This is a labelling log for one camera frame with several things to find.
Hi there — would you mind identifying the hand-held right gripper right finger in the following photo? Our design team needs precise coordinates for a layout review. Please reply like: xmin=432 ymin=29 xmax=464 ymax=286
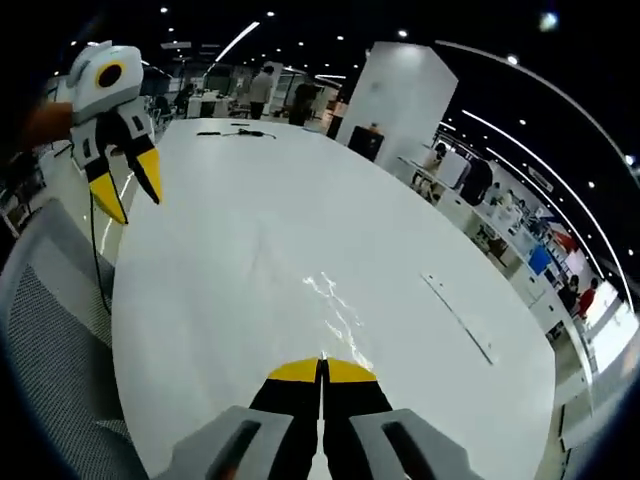
xmin=322 ymin=356 xmax=485 ymax=480

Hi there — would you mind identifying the grey mesh office chair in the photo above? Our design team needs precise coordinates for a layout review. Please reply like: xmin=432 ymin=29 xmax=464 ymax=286
xmin=0 ymin=198 xmax=151 ymax=480

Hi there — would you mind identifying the white storage box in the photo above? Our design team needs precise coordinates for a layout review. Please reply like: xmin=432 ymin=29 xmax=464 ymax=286
xmin=439 ymin=149 xmax=472 ymax=189

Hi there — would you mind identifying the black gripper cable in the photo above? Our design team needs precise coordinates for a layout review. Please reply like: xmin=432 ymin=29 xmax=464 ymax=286
xmin=88 ymin=184 xmax=114 ymax=316

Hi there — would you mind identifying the clear plastic food packaging bag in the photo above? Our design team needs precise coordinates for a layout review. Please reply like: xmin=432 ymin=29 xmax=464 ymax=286
xmin=247 ymin=219 xmax=381 ymax=374

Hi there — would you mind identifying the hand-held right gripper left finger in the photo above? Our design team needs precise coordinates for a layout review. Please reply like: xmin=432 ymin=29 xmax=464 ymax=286
xmin=168 ymin=356 xmax=321 ymax=480

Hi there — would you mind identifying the blue storage box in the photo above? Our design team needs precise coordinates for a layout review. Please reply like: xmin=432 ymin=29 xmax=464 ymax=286
xmin=528 ymin=245 xmax=551 ymax=277

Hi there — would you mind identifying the black cable on table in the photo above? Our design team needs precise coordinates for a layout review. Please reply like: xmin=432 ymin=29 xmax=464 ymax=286
xmin=222 ymin=128 xmax=277 ymax=142

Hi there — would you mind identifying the black box with orange top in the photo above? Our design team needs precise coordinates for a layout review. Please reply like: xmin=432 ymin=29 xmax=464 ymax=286
xmin=348 ymin=124 xmax=385 ymax=162

